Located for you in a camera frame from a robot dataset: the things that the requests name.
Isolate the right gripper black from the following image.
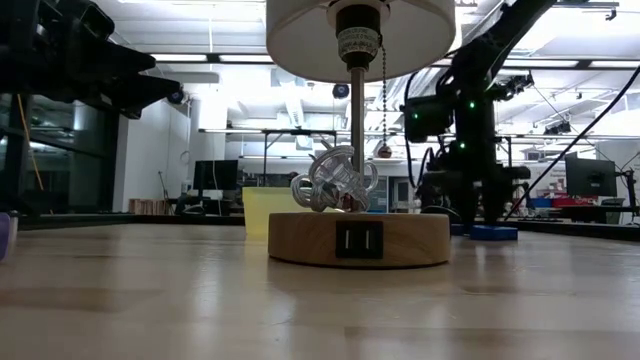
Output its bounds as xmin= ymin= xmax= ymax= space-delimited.
xmin=417 ymin=97 xmax=531 ymax=226

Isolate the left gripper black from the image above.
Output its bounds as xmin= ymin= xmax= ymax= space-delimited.
xmin=0 ymin=0 xmax=183 ymax=120

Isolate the blue rectangular block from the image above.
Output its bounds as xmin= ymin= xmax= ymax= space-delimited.
xmin=469 ymin=224 xmax=519 ymax=242

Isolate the purple wall charger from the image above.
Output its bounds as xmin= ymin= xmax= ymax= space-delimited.
xmin=0 ymin=212 xmax=20 ymax=262

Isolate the black computer monitor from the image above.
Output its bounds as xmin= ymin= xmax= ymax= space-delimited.
xmin=565 ymin=152 xmax=618 ymax=198
xmin=192 ymin=159 xmax=240 ymax=192

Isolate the wooden crate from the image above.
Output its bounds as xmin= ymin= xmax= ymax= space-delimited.
xmin=128 ymin=198 xmax=174 ymax=216

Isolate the white shade wooden base lamp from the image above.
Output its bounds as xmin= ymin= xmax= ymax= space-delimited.
xmin=265 ymin=0 xmax=457 ymax=270

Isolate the yellow translucent plastic bin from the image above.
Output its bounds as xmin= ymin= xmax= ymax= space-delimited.
xmin=242 ymin=186 xmax=301 ymax=237

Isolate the black power cable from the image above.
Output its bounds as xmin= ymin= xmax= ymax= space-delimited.
xmin=502 ymin=64 xmax=640 ymax=222

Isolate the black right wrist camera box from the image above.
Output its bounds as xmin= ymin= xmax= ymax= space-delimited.
xmin=403 ymin=94 xmax=454 ymax=144

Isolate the black aluminium table frame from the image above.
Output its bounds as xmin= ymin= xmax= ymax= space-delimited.
xmin=17 ymin=212 xmax=640 ymax=245

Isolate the clear coiled lamp cord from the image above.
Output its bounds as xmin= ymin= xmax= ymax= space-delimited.
xmin=290 ymin=139 xmax=380 ymax=214

